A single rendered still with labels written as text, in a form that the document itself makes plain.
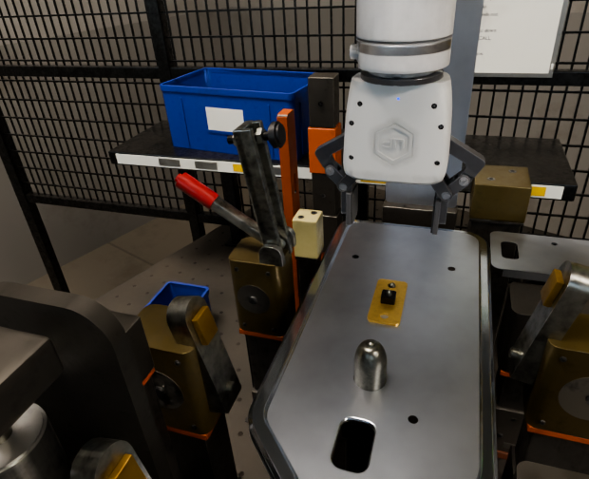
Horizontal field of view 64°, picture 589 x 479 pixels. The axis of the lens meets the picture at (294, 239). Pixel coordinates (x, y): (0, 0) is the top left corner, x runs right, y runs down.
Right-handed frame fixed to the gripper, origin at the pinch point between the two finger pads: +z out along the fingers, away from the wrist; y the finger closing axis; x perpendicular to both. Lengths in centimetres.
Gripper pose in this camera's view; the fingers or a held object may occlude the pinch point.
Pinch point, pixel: (392, 216)
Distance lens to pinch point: 53.2
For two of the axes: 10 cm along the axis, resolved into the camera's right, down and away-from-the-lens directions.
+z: 0.6, 8.5, 5.2
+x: 3.1, -5.1, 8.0
